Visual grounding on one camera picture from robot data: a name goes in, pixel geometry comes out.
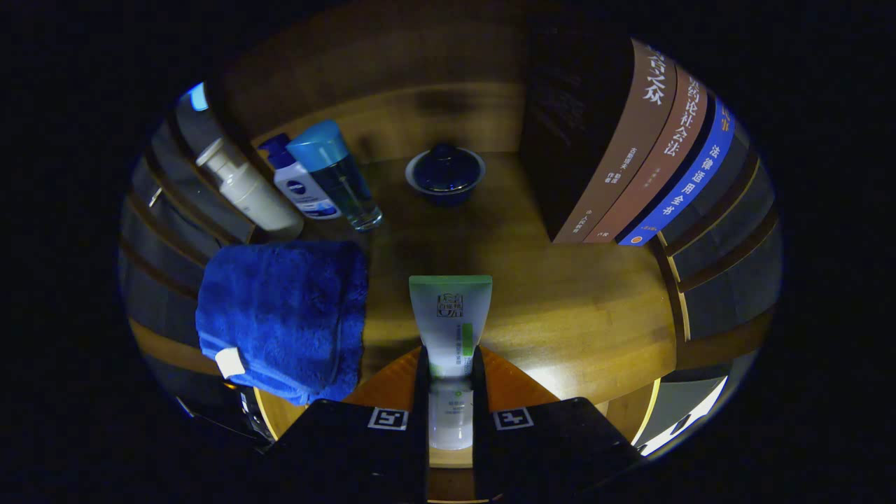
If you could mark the wooden countertop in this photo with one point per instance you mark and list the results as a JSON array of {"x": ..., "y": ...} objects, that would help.
[{"x": 560, "y": 315}]

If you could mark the reddish brown book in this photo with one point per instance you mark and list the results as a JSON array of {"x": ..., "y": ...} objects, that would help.
[{"x": 665, "y": 161}]

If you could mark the teal clear bottle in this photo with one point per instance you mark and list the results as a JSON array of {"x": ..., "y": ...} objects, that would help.
[{"x": 336, "y": 175}]

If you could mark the dark brown book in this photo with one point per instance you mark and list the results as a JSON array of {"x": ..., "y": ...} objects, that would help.
[{"x": 630, "y": 140}]

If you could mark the blue book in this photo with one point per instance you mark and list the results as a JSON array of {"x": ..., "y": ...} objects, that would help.
[{"x": 693, "y": 182}]

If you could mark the blue folded towel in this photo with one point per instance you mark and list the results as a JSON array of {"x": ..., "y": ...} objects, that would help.
[{"x": 280, "y": 308}]

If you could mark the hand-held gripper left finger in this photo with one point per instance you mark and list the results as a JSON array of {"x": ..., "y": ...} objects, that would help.
[{"x": 420, "y": 420}]

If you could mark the white bottle with blue cap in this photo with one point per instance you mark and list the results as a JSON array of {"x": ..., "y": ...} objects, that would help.
[{"x": 304, "y": 189}]

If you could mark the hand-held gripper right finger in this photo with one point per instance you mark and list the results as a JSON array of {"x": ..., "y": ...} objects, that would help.
[{"x": 480, "y": 420}]

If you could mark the white and green tube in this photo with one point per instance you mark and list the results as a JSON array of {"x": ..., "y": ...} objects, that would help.
[{"x": 450, "y": 315}]

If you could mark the blue lidded ceramic cup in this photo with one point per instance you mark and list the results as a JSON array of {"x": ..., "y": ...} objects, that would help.
[{"x": 446, "y": 171}]

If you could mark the brown wooden cabinet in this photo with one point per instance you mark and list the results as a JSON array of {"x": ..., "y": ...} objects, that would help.
[{"x": 392, "y": 70}]

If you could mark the white pump bottle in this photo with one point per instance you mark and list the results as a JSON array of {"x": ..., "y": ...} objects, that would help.
[{"x": 255, "y": 199}]

